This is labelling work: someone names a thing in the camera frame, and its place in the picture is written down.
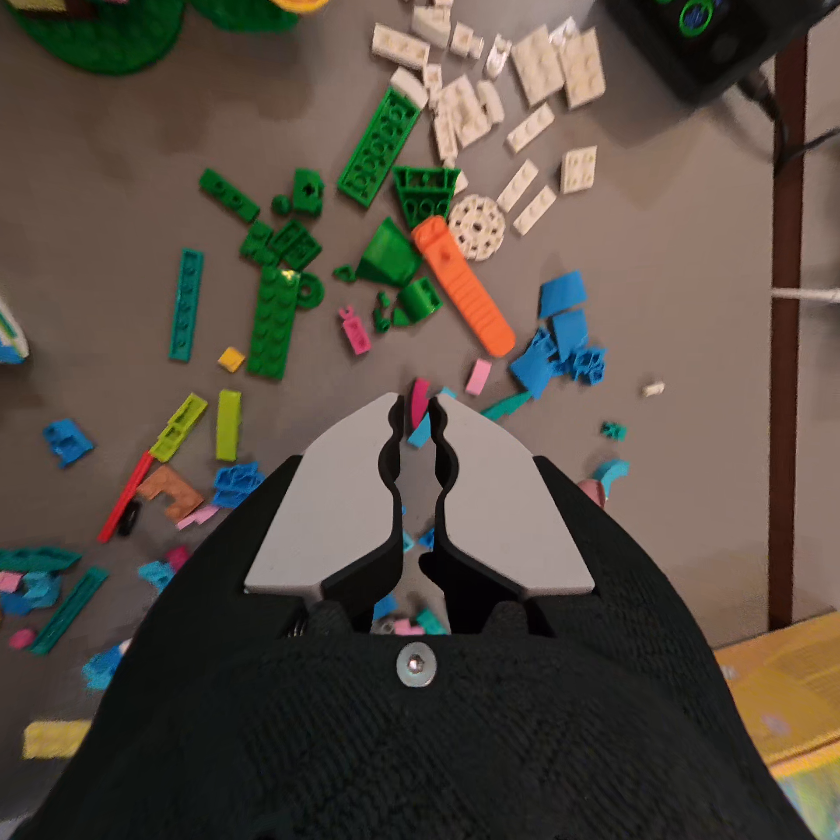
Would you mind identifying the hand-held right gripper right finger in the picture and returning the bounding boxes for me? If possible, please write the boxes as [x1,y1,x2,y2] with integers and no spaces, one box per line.
[420,394,597,611]

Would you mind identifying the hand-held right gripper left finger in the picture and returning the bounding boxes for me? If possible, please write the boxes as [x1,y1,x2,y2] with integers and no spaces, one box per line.
[244,392,404,608]

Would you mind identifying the grey desk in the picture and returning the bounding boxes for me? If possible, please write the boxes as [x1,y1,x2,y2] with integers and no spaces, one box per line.
[0,0,782,834]

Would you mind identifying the brown wooden desk leg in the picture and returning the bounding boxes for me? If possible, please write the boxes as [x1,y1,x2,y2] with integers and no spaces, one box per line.
[766,39,809,631]

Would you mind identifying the blue clip brick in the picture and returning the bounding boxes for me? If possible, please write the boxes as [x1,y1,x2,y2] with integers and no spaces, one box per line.
[213,462,265,509]

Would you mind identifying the teal curved piece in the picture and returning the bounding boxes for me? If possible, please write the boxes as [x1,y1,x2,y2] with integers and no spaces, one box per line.
[481,390,532,421]

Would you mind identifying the cyan arch brick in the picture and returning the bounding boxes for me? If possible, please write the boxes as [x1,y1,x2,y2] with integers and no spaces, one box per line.
[577,459,631,509]

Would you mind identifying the lime smooth slope brick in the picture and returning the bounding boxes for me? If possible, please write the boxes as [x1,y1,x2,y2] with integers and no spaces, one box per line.
[216,389,242,462]

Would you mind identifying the tan notched plate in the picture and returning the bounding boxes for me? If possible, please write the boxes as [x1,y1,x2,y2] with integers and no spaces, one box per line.
[136,465,204,522]

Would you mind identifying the cyan and magenta bricks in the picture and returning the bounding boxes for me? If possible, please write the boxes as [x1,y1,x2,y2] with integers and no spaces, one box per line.
[138,545,193,593]

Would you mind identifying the lime studded plate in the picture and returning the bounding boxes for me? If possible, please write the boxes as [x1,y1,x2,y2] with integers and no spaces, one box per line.
[150,392,209,462]

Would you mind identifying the pink studded plate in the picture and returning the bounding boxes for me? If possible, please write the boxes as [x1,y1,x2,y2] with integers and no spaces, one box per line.
[340,306,371,357]

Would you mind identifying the cluster of blue bricks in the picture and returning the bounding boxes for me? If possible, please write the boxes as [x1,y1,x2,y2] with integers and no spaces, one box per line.
[511,270,608,400]

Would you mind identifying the red thin bar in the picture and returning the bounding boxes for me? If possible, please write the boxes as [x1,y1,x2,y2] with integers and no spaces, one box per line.
[98,451,155,544]

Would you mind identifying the orange brick separator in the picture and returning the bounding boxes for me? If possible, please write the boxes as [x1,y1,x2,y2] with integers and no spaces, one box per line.
[411,217,517,358]

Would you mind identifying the teal long plate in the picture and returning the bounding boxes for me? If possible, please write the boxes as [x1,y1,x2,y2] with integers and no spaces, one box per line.
[168,248,205,363]

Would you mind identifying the teal wedge plate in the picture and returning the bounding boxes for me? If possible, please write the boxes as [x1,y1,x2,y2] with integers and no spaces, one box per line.
[0,546,83,574]

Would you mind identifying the white round gear plate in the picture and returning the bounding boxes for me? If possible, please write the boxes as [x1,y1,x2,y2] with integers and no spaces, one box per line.
[448,195,508,262]

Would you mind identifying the yellow cardboard box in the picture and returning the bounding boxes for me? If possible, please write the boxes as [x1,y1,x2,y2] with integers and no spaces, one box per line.
[712,610,840,840]

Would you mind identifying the yellow brick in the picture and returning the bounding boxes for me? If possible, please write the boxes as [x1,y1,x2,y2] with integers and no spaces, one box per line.
[23,720,93,760]

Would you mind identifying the pile of green bricks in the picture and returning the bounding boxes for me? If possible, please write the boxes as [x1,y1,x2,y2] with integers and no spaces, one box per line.
[199,85,462,382]

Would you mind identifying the pile of white bricks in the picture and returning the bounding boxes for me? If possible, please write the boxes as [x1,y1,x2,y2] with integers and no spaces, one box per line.
[371,0,608,237]

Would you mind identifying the black power bank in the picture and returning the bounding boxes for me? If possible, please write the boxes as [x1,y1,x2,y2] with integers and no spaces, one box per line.
[604,0,811,104]

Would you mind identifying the colourful brick flower model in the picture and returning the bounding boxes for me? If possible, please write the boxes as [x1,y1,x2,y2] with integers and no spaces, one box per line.
[7,0,329,76]

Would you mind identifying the blue bracket brick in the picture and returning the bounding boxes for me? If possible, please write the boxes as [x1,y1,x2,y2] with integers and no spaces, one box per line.
[42,419,95,468]

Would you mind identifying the teal long rail brick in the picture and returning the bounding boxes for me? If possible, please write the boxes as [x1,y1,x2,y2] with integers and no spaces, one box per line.
[29,567,109,656]

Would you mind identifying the black cable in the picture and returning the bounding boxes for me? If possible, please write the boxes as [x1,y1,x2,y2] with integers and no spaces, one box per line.
[738,69,840,173]

